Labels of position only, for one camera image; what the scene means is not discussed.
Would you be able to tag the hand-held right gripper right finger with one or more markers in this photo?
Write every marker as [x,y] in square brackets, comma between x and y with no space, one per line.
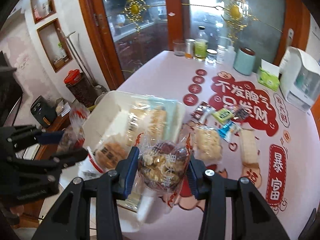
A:
[193,178]

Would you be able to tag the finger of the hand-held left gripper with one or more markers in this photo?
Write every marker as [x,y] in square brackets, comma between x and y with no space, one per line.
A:
[66,158]
[48,137]

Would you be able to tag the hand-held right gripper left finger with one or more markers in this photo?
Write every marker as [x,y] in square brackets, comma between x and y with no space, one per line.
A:
[130,173]

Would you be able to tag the red white snack packet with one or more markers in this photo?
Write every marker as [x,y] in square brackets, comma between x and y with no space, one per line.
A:
[90,166]

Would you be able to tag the clear packet of yellow pastries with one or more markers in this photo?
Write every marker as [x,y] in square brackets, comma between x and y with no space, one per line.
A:
[110,152]

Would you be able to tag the clear nut candy packet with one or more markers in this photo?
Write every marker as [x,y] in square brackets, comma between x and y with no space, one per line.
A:
[75,120]
[162,165]

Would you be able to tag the silver white snack packet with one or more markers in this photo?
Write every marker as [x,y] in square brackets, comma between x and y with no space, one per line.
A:
[146,207]

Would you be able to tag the large light blue snack bag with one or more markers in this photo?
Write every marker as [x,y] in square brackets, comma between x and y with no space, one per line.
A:
[155,117]

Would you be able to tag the white plastic tray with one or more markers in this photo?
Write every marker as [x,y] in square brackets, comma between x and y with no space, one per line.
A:
[110,110]

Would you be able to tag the wooden side table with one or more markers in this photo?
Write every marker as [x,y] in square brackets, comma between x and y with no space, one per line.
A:
[56,123]

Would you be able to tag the black round appliance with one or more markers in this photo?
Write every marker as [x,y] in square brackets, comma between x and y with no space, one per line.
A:
[42,111]

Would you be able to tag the clear rice cracker packet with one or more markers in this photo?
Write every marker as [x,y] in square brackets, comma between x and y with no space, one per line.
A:
[208,142]

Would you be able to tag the dark wicker basket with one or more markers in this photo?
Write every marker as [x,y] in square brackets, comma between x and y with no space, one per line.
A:
[83,92]

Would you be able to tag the small blue snack packet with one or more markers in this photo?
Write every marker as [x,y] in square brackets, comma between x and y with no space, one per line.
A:
[228,130]

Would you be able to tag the small white stick packet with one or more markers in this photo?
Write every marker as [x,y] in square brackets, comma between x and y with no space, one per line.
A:
[208,118]

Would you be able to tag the cream wafer packet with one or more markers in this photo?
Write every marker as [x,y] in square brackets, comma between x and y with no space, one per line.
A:
[248,147]

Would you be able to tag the dark red snack packet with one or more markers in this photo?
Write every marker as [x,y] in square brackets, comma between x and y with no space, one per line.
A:
[201,110]

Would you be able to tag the green snack packet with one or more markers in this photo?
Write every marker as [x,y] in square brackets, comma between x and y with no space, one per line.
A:
[222,115]

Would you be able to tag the clear packet of dark snack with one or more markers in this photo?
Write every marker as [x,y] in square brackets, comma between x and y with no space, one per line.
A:
[241,113]

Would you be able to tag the metal pole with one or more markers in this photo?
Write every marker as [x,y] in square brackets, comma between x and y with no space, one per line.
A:
[75,52]

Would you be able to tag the wooden framed glass door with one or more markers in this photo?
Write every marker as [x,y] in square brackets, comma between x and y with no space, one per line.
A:
[270,17]
[112,42]

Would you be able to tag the small glass jar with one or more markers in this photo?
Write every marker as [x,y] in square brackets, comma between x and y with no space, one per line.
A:
[211,55]

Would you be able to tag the green tissue pack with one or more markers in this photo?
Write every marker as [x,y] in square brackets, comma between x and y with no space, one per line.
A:
[268,77]

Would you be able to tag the white pill bottle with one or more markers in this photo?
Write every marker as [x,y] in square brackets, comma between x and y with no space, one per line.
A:
[221,54]

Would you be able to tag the teal canister with brown lid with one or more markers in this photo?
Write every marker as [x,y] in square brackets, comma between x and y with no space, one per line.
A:
[245,61]

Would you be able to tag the glass tumbler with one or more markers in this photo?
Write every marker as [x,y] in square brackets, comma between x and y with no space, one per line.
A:
[178,48]

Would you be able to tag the white squeeze bottle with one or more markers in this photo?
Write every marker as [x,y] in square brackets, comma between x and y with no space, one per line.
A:
[231,52]

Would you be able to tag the green label glass bottle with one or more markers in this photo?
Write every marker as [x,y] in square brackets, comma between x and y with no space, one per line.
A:
[201,45]

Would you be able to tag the white countertop appliance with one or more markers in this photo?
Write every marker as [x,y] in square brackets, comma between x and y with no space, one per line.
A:
[300,77]

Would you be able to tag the gold hanging ornament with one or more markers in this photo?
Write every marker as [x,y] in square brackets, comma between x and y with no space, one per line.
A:
[135,7]
[235,12]

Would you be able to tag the wooden wall niche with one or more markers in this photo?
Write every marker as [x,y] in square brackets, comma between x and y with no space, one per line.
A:
[42,0]
[55,45]

